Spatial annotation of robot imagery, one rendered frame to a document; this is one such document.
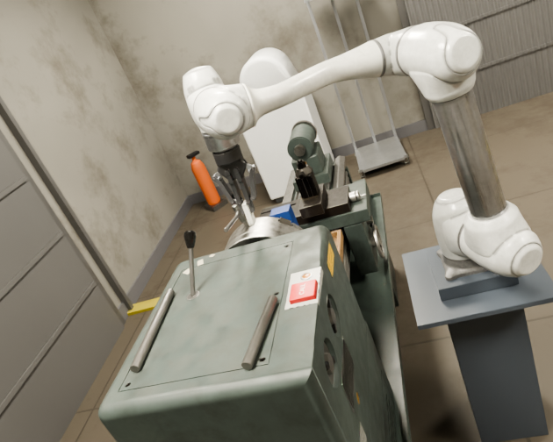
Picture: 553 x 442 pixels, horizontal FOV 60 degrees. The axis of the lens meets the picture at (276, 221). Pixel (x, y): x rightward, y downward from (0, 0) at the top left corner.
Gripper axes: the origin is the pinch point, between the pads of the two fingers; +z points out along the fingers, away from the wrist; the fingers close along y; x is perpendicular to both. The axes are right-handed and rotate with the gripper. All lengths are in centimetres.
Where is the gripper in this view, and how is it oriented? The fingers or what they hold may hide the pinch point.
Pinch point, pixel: (248, 212)
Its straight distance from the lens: 137.3
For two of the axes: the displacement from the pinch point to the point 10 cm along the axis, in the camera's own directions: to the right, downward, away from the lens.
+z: 2.9, 8.5, 4.3
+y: -9.5, 1.9, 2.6
